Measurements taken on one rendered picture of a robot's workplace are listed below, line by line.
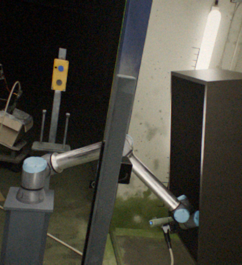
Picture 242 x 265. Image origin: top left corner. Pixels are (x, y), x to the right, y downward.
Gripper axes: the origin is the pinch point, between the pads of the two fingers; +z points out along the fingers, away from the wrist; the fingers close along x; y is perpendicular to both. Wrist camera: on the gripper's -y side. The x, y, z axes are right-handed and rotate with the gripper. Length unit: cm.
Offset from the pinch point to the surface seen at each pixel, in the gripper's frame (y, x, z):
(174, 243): 14, 61, 59
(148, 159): -62, 32, 32
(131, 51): -141, 1, -17
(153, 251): 17, 31, 57
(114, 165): -12, -116, -115
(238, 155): -26, 1, -78
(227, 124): -42, -10, -85
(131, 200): -32, 25, 62
